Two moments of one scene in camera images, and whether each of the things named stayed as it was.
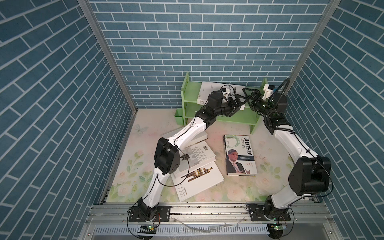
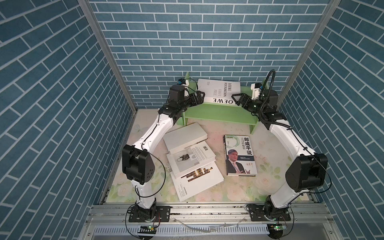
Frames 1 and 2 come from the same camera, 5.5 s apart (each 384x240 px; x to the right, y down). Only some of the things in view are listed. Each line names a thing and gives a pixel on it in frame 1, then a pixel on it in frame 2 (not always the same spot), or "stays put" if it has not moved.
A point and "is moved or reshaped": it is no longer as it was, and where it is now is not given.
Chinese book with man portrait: [239, 158] stays put
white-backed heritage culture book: [197, 137] stays put
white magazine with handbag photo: [195, 155] stays put
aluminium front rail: [118, 214] stays put
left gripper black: [232, 108] to [198, 100]
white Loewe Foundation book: [207, 87] is moved or reshaped
